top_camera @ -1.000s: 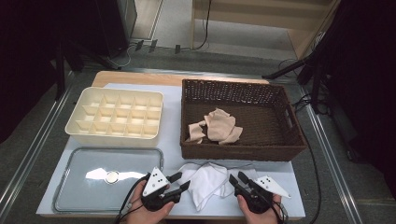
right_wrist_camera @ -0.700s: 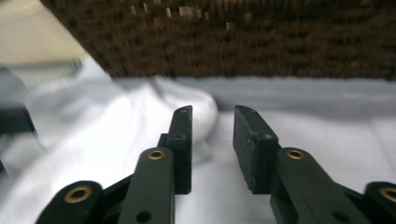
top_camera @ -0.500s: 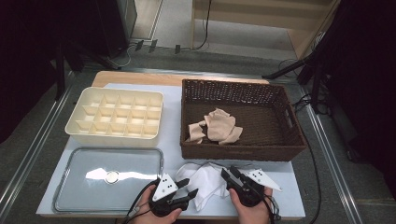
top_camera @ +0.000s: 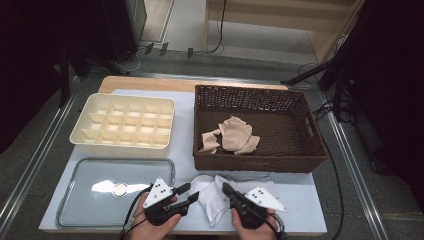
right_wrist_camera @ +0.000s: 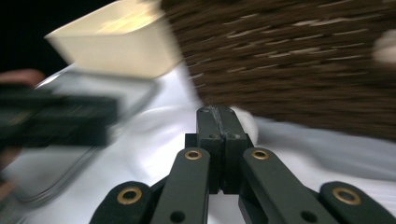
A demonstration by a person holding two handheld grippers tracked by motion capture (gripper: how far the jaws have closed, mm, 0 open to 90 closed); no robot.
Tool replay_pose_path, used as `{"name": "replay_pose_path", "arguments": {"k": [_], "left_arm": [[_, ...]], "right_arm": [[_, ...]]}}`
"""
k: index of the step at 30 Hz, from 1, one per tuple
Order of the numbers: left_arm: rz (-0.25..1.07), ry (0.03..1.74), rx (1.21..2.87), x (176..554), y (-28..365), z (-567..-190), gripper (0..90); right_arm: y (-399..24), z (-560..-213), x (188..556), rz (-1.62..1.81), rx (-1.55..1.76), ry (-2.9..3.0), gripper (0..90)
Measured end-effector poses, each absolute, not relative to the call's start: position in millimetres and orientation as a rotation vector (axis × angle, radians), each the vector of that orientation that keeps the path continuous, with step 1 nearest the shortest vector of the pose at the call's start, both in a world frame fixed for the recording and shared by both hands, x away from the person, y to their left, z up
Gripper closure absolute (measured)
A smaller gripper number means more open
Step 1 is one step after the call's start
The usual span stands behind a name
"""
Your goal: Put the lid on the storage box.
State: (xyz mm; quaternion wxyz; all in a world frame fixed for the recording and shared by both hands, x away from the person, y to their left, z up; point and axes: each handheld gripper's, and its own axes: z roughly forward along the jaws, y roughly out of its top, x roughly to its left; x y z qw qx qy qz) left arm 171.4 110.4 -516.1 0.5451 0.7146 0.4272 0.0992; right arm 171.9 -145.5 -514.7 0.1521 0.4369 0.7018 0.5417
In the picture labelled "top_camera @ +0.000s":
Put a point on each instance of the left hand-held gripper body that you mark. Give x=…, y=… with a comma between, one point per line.
x=158, y=196

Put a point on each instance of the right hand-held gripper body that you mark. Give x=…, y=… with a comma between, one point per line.
x=263, y=200

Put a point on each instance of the cream divided storage box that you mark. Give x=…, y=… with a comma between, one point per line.
x=116, y=151

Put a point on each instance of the brown woven basket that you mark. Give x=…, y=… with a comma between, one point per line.
x=283, y=133

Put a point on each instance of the clear lid with round knob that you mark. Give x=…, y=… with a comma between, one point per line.
x=86, y=206

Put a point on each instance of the person's right hand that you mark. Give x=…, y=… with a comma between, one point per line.
x=255, y=235

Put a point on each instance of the person's left hand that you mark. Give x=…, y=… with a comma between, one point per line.
x=146, y=233

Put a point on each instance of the white table mat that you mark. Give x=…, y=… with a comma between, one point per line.
x=310, y=213

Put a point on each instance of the black metal stand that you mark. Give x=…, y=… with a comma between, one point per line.
x=306, y=75

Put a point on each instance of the black tripod stand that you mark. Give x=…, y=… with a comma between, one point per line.
x=63, y=83

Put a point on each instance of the dark curtain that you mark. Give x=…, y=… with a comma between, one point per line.
x=393, y=100
x=26, y=66

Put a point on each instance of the black cabinet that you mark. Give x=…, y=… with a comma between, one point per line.
x=120, y=26

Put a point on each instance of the light wooden shelf unit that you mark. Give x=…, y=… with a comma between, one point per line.
x=283, y=23

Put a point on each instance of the metal rail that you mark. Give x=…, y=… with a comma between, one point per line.
x=39, y=146
x=354, y=166

